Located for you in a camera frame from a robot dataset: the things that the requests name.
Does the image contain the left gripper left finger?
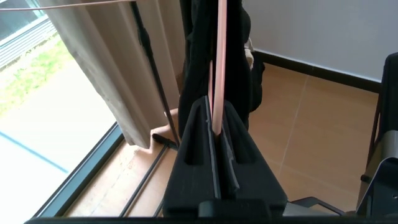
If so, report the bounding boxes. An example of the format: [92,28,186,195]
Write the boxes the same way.
[162,95,220,218]

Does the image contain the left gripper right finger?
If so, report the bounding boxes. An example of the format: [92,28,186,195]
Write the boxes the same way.
[218,100,288,216]

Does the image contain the black shorts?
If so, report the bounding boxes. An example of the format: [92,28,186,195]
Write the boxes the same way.
[178,0,266,138]

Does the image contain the black clothes rack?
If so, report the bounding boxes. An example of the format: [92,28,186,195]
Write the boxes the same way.
[119,0,182,218]

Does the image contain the beige curtain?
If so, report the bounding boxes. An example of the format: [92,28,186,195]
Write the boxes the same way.
[37,0,187,149]

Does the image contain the window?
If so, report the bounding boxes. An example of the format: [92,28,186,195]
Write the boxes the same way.
[0,0,126,218]

